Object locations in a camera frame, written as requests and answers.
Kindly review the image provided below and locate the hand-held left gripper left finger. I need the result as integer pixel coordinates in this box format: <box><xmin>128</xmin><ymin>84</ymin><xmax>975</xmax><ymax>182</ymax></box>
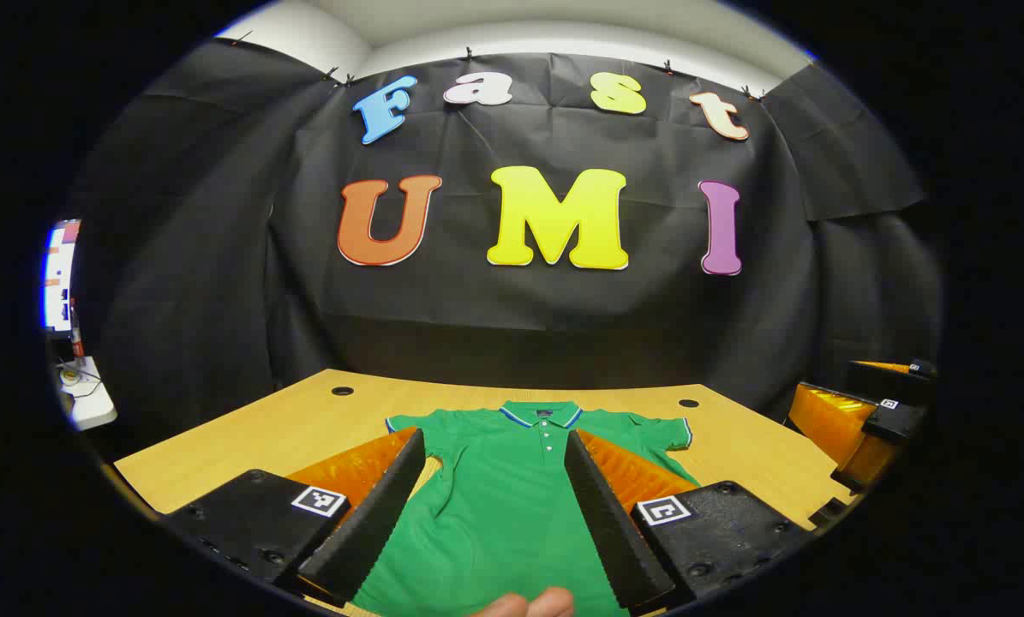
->
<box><xmin>162</xmin><ymin>427</ymin><xmax>427</xmax><ymax>611</ymax></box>

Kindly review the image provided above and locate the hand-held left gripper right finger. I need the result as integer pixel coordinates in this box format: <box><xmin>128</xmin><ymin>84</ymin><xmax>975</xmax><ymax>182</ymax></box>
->
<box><xmin>563</xmin><ymin>428</ymin><xmax>817</xmax><ymax>616</ymax></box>

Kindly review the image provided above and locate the green T-shirt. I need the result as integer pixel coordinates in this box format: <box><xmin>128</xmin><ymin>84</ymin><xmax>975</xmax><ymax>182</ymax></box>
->
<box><xmin>353</xmin><ymin>399</ymin><xmax>701</xmax><ymax>617</ymax></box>

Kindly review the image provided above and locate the black backdrop cloth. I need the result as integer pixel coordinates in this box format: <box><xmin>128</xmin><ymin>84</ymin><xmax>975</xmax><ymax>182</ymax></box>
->
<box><xmin>70</xmin><ymin>39</ymin><xmax>945</xmax><ymax>446</ymax></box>

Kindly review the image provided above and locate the white side table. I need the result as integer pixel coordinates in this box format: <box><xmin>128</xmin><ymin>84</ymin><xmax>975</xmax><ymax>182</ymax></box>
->
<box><xmin>53</xmin><ymin>356</ymin><xmax>119</xmax><ymax>431</ymax></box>

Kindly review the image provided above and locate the computer monitor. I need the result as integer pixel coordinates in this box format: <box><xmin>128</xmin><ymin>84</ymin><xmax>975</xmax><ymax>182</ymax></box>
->
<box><xmin>42</xmin><ymin>219</ymin><xmax>82</xmax><ymax>333</ymax></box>

